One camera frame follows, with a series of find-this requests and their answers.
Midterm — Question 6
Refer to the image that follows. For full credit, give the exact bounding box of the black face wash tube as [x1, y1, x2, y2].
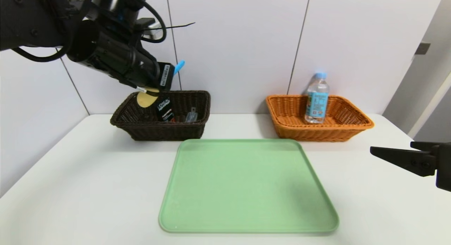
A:
[156, 97, 175, 123]

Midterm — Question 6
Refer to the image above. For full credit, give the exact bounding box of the dark brown wicker basket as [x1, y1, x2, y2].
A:
[110, 90, 211, 141]

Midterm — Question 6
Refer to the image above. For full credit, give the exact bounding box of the yellow spoon blue handle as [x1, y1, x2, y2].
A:
[137, 60, 185, 108]

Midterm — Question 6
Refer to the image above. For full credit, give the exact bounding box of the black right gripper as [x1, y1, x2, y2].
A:
[370, 141, 451, 192]

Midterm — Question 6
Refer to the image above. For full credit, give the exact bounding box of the black left camera cable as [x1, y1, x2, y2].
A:
[90, 0, 167, 44]

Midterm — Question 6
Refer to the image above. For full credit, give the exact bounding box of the light green plastic tray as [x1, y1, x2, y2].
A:
[159, 139, 339, 234]

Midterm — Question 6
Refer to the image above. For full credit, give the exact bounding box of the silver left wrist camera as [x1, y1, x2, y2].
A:
[141, 21, 158, 40]

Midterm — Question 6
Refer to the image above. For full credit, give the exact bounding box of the orange wicker basket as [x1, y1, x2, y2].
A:
[266, 94, 375, 142]

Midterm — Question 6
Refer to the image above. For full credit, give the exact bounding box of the clear water bottle blue cap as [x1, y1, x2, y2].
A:
[304, 72, 329, 124]

